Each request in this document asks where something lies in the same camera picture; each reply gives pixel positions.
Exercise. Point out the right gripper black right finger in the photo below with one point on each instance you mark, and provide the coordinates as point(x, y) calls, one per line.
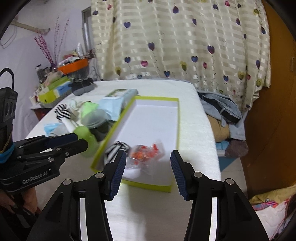
point(236, 218)

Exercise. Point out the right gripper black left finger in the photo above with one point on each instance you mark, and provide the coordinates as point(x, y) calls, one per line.
point(60, 218)

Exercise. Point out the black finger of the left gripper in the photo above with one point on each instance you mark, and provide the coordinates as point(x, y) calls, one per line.
point(69, 149)
point(62, 138)

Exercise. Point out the white towel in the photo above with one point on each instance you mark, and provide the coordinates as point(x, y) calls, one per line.
point(69, 124)

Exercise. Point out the blue face mask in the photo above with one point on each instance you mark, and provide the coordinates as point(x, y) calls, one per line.
point(55, 129)

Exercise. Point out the black white striped sock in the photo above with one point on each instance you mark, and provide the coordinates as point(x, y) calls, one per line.
point(62, 112)
point(112, 151)

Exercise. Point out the green microfiber cloth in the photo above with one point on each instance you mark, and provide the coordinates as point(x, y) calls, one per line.
point(87, 107)

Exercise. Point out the person's left hand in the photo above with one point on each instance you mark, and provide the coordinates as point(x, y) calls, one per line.
point(29, 197)

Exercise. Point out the wooden side shelf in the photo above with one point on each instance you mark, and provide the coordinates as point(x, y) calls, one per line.
point(41, 109)

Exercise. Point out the colourful quilt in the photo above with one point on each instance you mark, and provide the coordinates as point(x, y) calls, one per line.
point(275, 210)

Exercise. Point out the green bottle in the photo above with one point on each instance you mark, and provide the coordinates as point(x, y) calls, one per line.
point(83, 132)

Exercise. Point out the striped storage tray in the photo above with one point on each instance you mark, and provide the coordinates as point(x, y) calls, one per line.
point(49, 98)

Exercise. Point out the green cardboard box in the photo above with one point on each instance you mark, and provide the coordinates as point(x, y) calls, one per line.
point(62, 81)

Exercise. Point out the white small sock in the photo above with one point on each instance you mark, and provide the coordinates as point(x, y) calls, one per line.
point(74, 106)

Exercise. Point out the clear round lidded container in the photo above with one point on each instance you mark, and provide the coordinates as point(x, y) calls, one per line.
point(97, 121)

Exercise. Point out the blue tissue pack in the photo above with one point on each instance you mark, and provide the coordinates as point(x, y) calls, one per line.
point(60, 90)

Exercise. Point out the black grey VR headset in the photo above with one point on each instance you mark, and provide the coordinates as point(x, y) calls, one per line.
point(79, 87)

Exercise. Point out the wet wipes pack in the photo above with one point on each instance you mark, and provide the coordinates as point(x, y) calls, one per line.
point(114, 102)

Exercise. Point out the purple decorative twigs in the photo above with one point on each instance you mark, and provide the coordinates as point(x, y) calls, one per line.
point(52, 51)

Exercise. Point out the red printed plastic bag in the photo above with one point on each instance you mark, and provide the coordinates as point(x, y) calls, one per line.
point(145, 158)

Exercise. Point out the orange tray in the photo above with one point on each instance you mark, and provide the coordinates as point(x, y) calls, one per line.
point(75, 66)

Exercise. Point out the wooden wardrobe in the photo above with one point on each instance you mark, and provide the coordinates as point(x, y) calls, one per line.
point(270, 125)

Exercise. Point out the green-edged white cardboard box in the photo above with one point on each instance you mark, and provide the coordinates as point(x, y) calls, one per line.
point(146, 121)

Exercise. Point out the pile of clothes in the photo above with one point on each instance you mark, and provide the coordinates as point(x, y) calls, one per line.
point(227, 123)

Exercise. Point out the heart pattern curtain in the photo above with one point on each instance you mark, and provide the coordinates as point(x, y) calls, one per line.
point(217, 46)

